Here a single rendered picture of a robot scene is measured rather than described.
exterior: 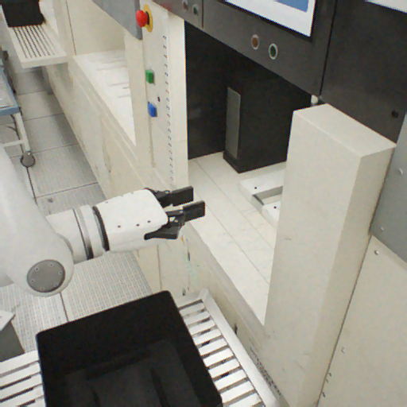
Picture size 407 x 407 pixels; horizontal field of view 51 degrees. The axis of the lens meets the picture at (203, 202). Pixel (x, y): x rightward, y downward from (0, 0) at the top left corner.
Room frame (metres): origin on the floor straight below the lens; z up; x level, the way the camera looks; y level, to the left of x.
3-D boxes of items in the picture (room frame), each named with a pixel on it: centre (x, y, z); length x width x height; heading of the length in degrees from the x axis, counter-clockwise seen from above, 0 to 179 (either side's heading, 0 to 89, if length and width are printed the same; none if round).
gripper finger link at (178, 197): (0.60, 0.05, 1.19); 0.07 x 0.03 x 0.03; 116
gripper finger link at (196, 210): (0.54, 0.02, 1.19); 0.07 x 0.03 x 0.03; 116
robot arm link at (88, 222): (0.50, 0.18, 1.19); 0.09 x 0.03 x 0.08; 26
